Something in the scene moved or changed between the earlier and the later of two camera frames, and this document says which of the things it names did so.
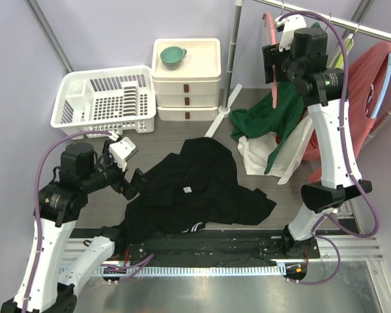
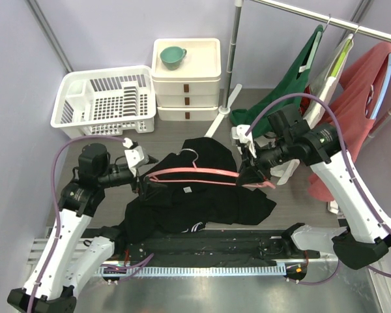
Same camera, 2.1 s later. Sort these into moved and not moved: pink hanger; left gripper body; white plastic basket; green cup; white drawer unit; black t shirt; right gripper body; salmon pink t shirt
Moved: left gripper body; pink hanger; right gripper body
Not moved: white drawer unit; salmon pink t shirt; white plastic basket; black t shirt; green cup
